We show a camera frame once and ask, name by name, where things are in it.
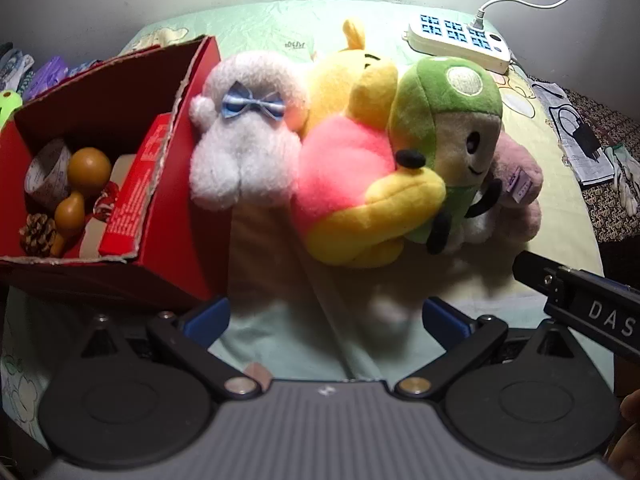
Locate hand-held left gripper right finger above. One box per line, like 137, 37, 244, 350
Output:
392, 296, 576, 403

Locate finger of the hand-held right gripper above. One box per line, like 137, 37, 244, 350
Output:
512, 250, 568, 306

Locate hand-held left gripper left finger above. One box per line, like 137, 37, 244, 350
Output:
75, 296, 263, 403

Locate red cardboard box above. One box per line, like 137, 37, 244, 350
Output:
0, 35, 233, 311

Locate pink plush toy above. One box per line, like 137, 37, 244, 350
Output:
462, 132, 545, 246

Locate yellow tiger plush red shirt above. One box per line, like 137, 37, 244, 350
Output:
292, 17, 448, 268

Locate green mushroom cap plush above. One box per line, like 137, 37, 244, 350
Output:
387, 55, 505, 256

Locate person's right hand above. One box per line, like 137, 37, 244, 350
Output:
605, 389, 640, 478

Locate white glove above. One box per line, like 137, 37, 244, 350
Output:
604, 142, 640, 218

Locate black power adapter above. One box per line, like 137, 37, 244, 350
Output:
572, 120, 601, 158

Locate red white candy wrapper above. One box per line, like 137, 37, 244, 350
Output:
92, 182, 121, 221

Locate white plush rabbit blue bow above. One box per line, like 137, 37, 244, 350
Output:
187, 55, 311, 211

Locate printed paper sheets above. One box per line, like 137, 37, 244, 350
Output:
530, 80, 613, 188

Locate brown gourd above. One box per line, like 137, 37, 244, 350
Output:
50, 146, 113, 258

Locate pine cone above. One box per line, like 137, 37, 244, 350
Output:
19, 212, 57, 257

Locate white power strip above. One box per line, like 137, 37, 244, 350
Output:
402, 10, 512, 75

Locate paper tape roll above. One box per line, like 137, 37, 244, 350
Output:
24, 137, 73, 211

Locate green frog plush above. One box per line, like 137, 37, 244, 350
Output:
0, 89, 25, 128

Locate purple bag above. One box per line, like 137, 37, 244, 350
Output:
22, 56, 71, 101

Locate pastel printed baby quilt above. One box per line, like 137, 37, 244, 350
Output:
0, 0, 618, 411

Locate pile of clothes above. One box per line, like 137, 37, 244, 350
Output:
0, 42, 36, 93

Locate black cable with adapter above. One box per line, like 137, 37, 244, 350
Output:
527, 76, 640, 281

